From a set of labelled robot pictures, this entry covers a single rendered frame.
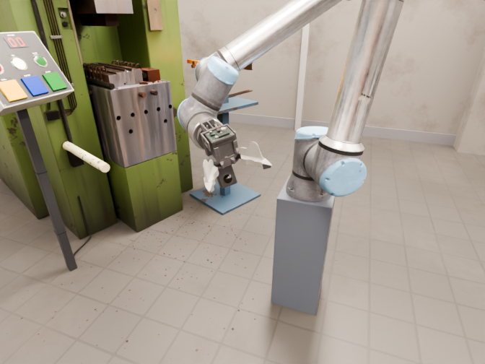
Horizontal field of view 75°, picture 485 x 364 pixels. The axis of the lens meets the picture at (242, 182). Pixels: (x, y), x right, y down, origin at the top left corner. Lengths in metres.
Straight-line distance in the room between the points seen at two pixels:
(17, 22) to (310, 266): 1.72
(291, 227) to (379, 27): 0.78
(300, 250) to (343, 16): 2.95
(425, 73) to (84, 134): 3.30
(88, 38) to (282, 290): 1.89
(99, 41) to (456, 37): 3.23
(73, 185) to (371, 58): 1.71
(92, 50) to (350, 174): 1.84
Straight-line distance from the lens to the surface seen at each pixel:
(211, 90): 0.88
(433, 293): 1.96
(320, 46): 3.93
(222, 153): 0.74
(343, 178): 1.06
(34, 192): 2.53
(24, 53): 1.63
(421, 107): 4.04
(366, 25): 1.03
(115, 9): 1.92
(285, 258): 1.45
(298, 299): 1.60
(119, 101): 1.87
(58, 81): 1.63
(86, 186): 2.13
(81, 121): 2.02
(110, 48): 2.43
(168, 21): 2.26
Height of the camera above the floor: 1.25
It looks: 28 degrees down
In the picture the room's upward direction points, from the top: straight up
